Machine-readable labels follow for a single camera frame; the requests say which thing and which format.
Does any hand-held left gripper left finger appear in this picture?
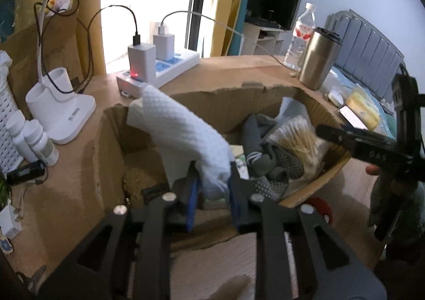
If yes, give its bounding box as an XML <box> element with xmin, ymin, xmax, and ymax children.
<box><xmin>35</xmin><ymin>160</ymin><xmax>200</xmax><ymax>300</ymax></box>

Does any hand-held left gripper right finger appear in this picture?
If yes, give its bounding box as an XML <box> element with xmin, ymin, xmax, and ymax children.
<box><xmin>228</xmin><ymin>160</ymin><xmax>388</xmax><ymax>300</ymax></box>

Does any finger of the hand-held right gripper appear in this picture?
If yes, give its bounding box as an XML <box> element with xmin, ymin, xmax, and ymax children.
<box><xmin>315</xmin><ymin>124</ymin><xmax>396</xmax><ymax>155</ymax></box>

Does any dark grey sock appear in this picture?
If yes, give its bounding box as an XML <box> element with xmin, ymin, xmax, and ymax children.
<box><xmin>239</xmin><ymin>176</ymin><xmax>290</xmax><ymax>203</ymax></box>

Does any bag of cotton swabs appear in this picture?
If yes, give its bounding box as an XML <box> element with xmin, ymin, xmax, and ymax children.
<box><xmin>266</xmin><ymin>116</ymin><xmax>330</xmax><ymax>178</ymax></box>

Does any grey dotted grip sock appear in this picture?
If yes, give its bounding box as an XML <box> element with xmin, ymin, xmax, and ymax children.
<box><xmin>247</xmin><ymin>144</ymin><xmax>305</xmax><ymax>185</ymax></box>

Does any white paper towel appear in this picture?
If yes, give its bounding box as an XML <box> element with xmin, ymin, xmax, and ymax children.
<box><xmin>127</xmin><ymin>85</ymin><xmax>232</xmax><ymax>200</ymax></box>

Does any brown cardboard box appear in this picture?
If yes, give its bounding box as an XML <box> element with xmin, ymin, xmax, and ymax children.
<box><xmin>93</xmin><ymin>82</ymin><xmax>352</xmax><ymax>251</ymax></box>

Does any person's right forearm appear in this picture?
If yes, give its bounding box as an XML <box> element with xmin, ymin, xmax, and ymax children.
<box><xmin>368</xmin><ymin>178</ymin><xmax>425</xmax><ymax>264</ymax></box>

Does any smartphone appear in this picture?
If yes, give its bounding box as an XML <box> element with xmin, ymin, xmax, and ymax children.
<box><xmin>338</xmin><ymin>105</ymin><xmax>369</xmax><ymax>130</ymax></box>

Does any yellow sponge package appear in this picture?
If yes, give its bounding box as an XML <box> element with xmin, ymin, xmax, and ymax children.
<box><xmin>345</xmin><ymin>85</ymin><xmax>381</xmax><ymax>131</ymax></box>

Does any small printed packet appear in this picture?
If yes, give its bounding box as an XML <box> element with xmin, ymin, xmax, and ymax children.
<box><xmin>232</xmin><ymin>145</ymin><xmax>250</xmax><ymax>180</ymax></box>

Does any white earbuds case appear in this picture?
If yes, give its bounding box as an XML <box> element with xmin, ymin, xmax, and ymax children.
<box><xmin>328</xmin><ymin>89</ymin><xmax>345</xmax><ymax>108</ymax></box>

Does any blue printed bed sheet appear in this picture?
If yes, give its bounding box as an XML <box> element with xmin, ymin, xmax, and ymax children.
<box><xmin>332</xmin><ymin>65</ymin><xmax>403</xmax><ymax>142</ymax></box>

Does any beige fibrous pad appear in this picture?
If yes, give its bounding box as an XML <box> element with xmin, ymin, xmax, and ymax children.
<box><xmin>122</xmin><ymin>167</ymin><xmax>167</xmax><ymax>201</ymax></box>

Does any white plastic bag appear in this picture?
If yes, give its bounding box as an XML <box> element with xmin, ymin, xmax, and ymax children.
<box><xmin>324</xmin><ymin>69</ymin><xmax>346</xmax><ymax>95</ymax></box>

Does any light grey cloth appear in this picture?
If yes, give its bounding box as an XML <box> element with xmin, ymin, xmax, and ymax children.
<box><xmin>274</xmin><ymin>97</ymin><xmax>311</xmax><ymax>125</ymax></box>

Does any red and white ball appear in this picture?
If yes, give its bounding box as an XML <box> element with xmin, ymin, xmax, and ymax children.
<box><xmin>307</xmin><ymin>197</ymin><xmax>333</xmax><ymax>225</ymax></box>

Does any steel tumbler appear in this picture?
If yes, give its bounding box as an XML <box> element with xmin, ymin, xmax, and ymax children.
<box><xmin>298</xmin><ymin>27</ymin><xmax>343</xmax><ymax>91</ymax></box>

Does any grey padded headboard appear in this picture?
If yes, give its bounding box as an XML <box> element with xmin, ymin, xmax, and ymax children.
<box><xmin>327</xmin><ymin>10</ymin><xmax>406</xmax><ymax>105</ymax></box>

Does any clear water bottle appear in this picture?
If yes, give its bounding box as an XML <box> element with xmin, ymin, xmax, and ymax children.
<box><xmin>283</xmin><ymin>2</ymin><xmax>316</xmax><ymax>71</ymax></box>

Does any white computer desk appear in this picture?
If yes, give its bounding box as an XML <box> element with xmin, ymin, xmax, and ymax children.
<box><xmin>244</xmin><ymin>17</ymin><xmax>290</xmax><ymax>57</ymax></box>

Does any white power strip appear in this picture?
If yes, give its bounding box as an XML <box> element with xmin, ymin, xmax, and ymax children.
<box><xmin>116</xmin><ymin>49</ymin><xmax>201</xmax><ymax>99</ymax></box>

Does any teal curtain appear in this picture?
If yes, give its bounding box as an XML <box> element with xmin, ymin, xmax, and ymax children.
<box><xmin>228</xmin><ymin>0</ymin><xmax>260</xmax><ymax>57</ymax></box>
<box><xmin>0</xmin><ymin>0</ymin><xmax>20</xmax><ymax>42</ymax></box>

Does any black monitor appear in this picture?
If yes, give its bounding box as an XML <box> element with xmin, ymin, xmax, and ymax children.
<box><xmin>260</xmin><ymin>0</ymin><xmax>302</xmax><ymax>30</ymax></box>

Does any white desk lamp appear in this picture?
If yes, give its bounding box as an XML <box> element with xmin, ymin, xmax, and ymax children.
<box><xmin>25</xmin><ymin>0</ymin><xmax>97</xmax><ymax>145</ymax></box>

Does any white pill bottle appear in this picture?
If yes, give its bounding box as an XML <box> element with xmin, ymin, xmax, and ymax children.
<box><xmin>6</xmin><ymin>110</ymin><xmax>37</xmax><ymax>163</ymax></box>
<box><xmin>24</xmin><ymin>119</ymin><xmax>60</xmax><ymax>167</ymax></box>

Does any small black device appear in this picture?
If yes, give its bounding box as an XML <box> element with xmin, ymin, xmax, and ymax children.
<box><xmin>6</xmin><ymin>159</ymin><xmax>46</xmax><ymax>187</ymax></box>

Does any white plug adapter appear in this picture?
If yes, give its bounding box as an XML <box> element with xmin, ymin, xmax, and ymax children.
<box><xmin>0</xmin><ymin>205</ymin><xmax>23</xmax><ymax>239</ymax></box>

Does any green package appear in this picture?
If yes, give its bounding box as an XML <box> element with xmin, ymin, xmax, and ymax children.
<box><xmin>0</xmin><ymin>174</ymin><xmax>12</xmax><ymax>208</ymax></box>

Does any white plastic basket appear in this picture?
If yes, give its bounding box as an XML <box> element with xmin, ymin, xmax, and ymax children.
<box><xmin>0</xmin><ymin>50</ymin><xmax>26</xmax><ymax>175</ymax></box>

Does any brown cardboard sheet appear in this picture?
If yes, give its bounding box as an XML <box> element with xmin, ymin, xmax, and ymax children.
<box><xmin>0</xmin><ymin>0</ymin><xmax>89</xmax><ymax>88</ymax></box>

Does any small plastic bag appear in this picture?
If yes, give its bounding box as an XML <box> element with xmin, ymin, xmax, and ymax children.
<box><xmin>44</xmin><ymin>0</ymin><xmax>73</xmax><ymax>18</ymax></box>

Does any white charger with black cable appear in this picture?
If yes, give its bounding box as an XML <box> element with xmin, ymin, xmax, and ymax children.
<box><xmin>127</xmin><ymin>34</ymin><xmax>157</xmax><ymax>83</ymax></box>

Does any white charger with grey cable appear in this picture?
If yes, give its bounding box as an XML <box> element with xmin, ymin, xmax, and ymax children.
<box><xmin>153</xmin><ymin>23</ymin><xmax>176</xmax><ymax>60</ymax></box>

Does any grey charging cable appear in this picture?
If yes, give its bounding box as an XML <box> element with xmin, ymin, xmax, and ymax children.
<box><xmin>160</xmin><ymin>10</ymin><xmax>293</xmax><ymax>70</ymax></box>

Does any black charging cable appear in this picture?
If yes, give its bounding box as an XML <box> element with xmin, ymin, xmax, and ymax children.
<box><xmin>75</xmin><ymin>5</ymin><xmax>142</xmax><ymax>95</ymax></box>

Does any thin black lamp cable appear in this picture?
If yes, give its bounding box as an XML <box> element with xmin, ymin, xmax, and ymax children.
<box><xmin>34</xmin><ymin>0</ymin><xmax>81</xmax><ymax>95</ymax></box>

